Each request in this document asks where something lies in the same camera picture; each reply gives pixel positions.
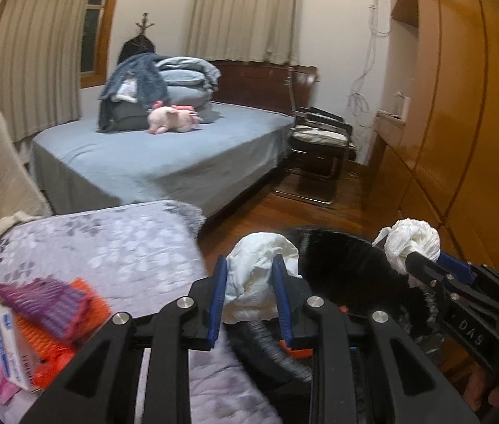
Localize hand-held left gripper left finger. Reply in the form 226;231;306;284
20;255;232;424

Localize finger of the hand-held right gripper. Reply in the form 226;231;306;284
405;252;463;306
437;251;480;286

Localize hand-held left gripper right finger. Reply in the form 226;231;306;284
271;254;482;424

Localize white plastic bag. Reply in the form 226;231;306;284
372;218;442;275

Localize white tissue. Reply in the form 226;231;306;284
222;232;303;325

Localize black trash bag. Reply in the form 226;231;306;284
227;225;448;389

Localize purple knit cloth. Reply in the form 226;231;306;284
0;276;93;347

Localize person's right hand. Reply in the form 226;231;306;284
468;360;499;409

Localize grey floral quilted bed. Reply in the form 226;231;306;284
0;200;285;424

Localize blue bed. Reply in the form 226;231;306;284
31;99;296;217

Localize wooden wardrobe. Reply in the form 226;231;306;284
364;0;499;301

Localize chair cushion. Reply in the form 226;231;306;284
291;124;349;147

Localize pink plush toy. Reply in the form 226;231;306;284
148;101;201;135

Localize grey pillow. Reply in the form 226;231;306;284
97;99;157;133

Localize white cardboard box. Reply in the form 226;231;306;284
0;301;40;391

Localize dark wooden headboard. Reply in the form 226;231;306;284
207;59;318;118

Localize folded grey-blue duvets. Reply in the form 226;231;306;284
156;57;222;123

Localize pink wrapper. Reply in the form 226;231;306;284
0;362;20;405

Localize blue fleece robe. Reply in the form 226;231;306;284
98;53;171;111

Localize dark coat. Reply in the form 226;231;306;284
117;35;157;65

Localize wooden coat rack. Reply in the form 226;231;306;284
137;12;153;40

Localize beige curtain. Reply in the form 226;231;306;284
0;0;95;142
185;0;307;65

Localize wooden framed window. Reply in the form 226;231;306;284
79;0;124;89

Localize metal frame chair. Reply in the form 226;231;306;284
273;66;358;206

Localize white wall socket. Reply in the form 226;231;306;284
393;92;411;120

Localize white wall cables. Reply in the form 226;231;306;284
346;0;391;129

